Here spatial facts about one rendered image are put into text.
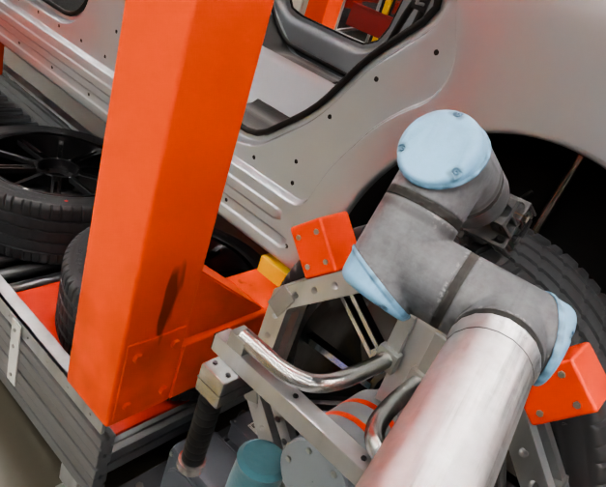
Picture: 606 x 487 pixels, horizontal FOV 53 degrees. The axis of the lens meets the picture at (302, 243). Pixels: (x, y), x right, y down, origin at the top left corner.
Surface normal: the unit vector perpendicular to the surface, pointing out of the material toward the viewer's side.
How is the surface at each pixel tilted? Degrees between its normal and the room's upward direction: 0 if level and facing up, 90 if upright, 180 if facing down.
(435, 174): 57
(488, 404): 20
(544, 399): 90
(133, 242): 90
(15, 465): 0
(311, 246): 90
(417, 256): 51
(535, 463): 90
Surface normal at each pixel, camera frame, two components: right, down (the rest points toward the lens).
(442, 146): -0.41, -0.33
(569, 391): -0.65, 0.18
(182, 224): 0.71, 0.52
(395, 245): -0.23, -0.12
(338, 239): 0.71, -0.22
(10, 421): 0.29, -0.83
